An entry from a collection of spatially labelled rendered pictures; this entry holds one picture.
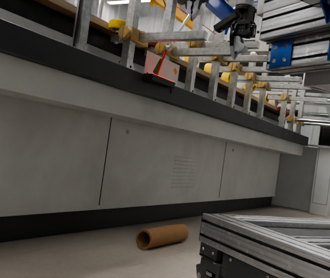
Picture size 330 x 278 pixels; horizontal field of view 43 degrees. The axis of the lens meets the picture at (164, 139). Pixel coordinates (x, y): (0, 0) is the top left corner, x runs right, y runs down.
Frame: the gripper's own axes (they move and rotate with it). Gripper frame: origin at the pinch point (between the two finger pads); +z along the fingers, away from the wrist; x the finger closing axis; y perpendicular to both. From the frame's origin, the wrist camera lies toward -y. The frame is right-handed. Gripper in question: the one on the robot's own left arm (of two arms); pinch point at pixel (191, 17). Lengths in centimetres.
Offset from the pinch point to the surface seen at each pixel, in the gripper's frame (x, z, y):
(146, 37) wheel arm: 2.0, 17.4, -27.9
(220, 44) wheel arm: -4.5, 5.8, 22.1
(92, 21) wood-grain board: 22.2, 13.0, -37.3
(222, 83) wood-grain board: 22, 13, 84
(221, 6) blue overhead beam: 292, -239, 583
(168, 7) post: 8.1, -2.2, -7.2
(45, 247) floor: 18, 101, -49
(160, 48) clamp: 7.2, 16.7, -9.9
